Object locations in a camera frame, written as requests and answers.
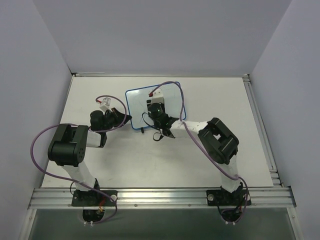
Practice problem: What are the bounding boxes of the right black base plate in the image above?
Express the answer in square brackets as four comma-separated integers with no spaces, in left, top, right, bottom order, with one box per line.
[206,189,247,207]

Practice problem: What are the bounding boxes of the aluminium rail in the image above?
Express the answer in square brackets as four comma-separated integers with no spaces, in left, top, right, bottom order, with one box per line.
[242,74,284,188]
[28,187,296,210]

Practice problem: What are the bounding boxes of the aluminium right side rail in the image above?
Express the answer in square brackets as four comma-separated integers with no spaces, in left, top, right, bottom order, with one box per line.
[242,74,284,188]

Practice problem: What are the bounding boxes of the blue framed whiteboard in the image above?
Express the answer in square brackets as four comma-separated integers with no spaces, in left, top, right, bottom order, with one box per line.
[125,83,182,131]

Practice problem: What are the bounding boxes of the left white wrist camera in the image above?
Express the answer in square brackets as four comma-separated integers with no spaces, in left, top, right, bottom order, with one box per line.
[96,97,111,112]

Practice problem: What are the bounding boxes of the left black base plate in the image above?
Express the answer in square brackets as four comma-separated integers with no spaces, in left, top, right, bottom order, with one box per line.
[71,190,115,207]

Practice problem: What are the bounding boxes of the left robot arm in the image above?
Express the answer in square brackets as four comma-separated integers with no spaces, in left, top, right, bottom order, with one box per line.
[47,107,132,199]

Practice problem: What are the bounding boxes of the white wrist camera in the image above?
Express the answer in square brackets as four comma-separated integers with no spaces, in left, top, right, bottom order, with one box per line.
[96,97,111,112]
[149,88,164,104]

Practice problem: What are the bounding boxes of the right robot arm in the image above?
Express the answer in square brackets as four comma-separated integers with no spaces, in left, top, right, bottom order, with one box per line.
[146,100,241,193]

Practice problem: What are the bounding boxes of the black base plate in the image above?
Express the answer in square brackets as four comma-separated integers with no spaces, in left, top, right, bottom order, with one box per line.
[206,189,247,207]
[71,190,115,207]

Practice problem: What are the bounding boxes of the aluminium front rail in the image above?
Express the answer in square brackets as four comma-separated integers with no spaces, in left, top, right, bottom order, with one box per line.
[28,187,296,210]

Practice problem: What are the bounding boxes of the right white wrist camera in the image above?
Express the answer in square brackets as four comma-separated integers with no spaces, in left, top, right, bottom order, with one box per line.
[149,88,164,104]

